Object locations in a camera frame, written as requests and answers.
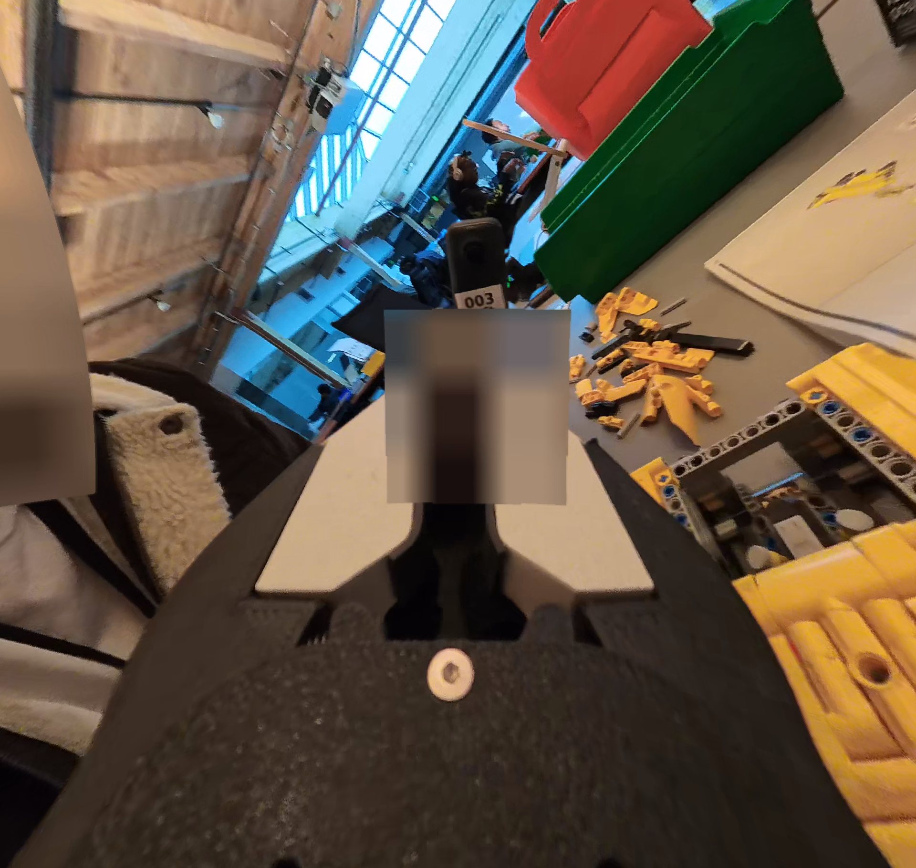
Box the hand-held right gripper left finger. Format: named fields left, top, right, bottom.
left=252, top=429, right=422, bottom=600

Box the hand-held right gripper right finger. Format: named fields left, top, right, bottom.
left=491, top=429, right=658, bottom=607

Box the pile of yellow brick pieces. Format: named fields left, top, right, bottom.
left=569, top=289, right=731, bottom=434

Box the yellow brick car model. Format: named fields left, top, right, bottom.
left=630, top=342, right=916, bottom=868

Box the black fleece-lined jacket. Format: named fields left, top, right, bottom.
left=0, top=360, right=333, bottom=812

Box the white ceiling device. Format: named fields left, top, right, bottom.
left=307, top=64, right=353, bottom=133

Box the black brick beam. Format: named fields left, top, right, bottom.
left=592, top=324, right=754, bottom=359

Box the green plastic bin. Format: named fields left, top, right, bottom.
left=533, top=0, right=845, bottom=303

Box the red plastic bin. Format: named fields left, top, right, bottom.
left=516, top=0, right=714, bottom=160

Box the white shirt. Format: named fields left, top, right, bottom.
left=0, top=503, right=161, bottom=754

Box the open instruction booklet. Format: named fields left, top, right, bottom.
left=706, top=88, right=916, bottom=362

